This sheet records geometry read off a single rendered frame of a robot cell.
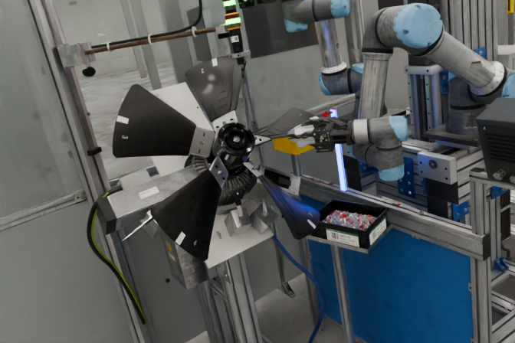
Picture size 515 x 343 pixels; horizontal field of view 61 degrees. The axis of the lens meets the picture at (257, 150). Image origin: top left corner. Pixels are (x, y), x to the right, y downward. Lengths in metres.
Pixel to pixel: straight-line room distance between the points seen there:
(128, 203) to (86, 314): 0.92
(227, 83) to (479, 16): 1.03
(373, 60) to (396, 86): 4.08
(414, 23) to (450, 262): 0.75
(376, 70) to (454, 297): 0.77
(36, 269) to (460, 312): 1.60
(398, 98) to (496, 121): 4.37
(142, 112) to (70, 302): 1.06
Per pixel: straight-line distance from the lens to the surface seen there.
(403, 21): 1.27
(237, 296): 1.66
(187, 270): 1.73
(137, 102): 1.34
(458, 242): 1.45
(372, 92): 1.41
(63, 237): 2.01
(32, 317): 2.12
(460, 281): 1.55
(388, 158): 1.33
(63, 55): 1.70
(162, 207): 1.17
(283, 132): 1.42
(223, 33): 1.35
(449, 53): 1.39
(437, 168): 1.62
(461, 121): 1.67
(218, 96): 1.45
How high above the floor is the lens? 1.57
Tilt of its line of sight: 17 degrees down
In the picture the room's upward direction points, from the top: 11 degrees counter-clockwise
